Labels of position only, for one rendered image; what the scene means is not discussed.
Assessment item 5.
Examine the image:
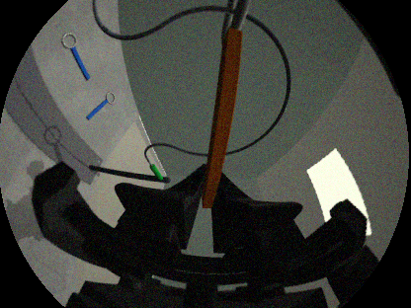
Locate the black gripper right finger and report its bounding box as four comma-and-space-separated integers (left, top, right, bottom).
212, 171, 303, 254

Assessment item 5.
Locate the white loop with blue handle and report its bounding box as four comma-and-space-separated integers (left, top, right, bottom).
62, 33, 91, 80
86, 92, 115, 119

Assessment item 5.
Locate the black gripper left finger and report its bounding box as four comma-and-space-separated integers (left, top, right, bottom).
115, 163, 206, 250

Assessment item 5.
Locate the orange-handled wire loop tool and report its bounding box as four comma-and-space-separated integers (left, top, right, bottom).
202, 0, 252, 208

